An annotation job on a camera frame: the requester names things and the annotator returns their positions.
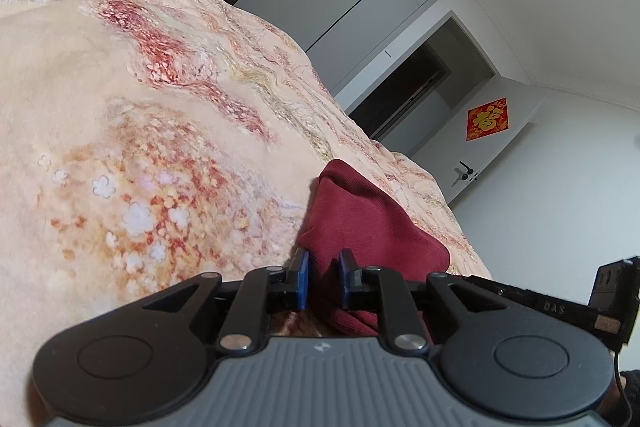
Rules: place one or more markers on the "black door handle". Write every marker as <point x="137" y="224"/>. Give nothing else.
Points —
<point x="465" y="173"/>

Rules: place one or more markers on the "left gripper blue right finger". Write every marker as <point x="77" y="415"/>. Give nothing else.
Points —
<point x="385" y="293"/>

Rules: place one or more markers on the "red fu door decoration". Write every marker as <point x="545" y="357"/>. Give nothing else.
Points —
<point x="487" y="119"/>

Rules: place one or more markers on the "floral peach quilt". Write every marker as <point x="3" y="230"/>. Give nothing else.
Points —
<point x="146" y="141"/>

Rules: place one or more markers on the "dark red long-sleeve shirt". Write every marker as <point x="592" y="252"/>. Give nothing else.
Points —
<point x="347" y="211"/>

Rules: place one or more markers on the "white room door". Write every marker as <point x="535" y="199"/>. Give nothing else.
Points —
<point x="443" y="151"/>

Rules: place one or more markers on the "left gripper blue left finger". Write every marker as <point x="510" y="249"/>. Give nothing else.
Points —
<point x="262" y="293"/>

